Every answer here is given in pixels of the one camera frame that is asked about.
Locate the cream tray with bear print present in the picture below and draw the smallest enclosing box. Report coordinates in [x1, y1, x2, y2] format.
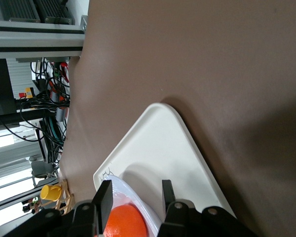
[93, 103, 237, 237]

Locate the aluminium frame beam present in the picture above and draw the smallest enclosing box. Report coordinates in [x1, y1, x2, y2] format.
[0, 14, 89, 60]

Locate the black equipment stand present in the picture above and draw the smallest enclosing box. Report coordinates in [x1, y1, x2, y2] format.
[0, 59, 17, 117]

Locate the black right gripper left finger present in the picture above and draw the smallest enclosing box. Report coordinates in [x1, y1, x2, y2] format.
[73, 179, 113, 237]

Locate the yellow cup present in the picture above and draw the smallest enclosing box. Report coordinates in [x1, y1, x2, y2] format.
[39, 184, 62, 202]

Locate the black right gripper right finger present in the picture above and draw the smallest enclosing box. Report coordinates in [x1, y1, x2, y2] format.
[159, 179, 202, 237]

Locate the orange mandarin fruit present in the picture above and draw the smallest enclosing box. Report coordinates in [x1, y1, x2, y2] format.
[103, 204, 148, 237]

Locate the wooden peg rack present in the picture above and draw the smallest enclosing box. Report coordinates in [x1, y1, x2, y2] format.
[40, 179, 76, 215]

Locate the tangled cable bundle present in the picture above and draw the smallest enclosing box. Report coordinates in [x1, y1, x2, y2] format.
[19, 58, 71, 149]

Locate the pale lavender round plate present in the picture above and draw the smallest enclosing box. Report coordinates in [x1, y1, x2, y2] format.
[102, 175, 163, 237]

